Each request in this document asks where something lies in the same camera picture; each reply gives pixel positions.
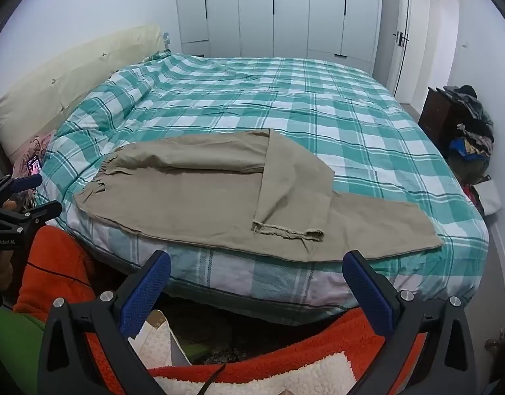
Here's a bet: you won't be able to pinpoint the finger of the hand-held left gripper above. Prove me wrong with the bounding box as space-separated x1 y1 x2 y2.
0 174 43 210
0 200 63 233

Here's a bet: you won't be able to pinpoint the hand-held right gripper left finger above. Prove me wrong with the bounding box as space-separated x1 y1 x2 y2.
38 250 172 395

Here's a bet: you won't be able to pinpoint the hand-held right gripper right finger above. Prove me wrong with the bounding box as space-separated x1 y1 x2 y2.
342 250 475 395

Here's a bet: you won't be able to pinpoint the khaki pants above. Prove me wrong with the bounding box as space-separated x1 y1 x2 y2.
73 129 443 263

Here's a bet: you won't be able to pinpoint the person's left hand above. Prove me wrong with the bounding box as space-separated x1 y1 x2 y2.
0 251 15 295

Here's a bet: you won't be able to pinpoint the pink patterned pillow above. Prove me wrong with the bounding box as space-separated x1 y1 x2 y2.
12 129 58 210

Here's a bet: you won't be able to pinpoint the orange and white fleece garment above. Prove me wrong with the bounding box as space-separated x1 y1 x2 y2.
12 225 428 395

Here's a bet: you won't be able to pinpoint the green cloth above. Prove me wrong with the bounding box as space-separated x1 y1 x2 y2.
0 306 45 395

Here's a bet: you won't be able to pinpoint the dark brown object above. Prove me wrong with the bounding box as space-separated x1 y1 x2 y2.
485 325 505 363

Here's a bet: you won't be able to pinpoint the white bag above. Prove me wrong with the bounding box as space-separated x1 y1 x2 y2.
462 175 502 217

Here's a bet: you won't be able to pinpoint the pile of clothes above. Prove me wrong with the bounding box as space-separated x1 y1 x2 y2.
444 85 495 186

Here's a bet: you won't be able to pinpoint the green plaid duvet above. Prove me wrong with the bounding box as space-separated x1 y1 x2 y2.
34 53 490 326

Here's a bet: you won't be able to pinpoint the dark wooden cabinet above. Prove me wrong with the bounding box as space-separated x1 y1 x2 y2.
418 86 463 159

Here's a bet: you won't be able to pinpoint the white door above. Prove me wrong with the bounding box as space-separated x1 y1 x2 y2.
394 0 432 105

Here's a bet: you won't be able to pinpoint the white wardrobe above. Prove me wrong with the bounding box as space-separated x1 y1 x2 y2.
173 0 384 75

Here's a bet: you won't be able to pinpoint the black strap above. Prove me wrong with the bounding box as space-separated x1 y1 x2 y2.
199 364 226 395

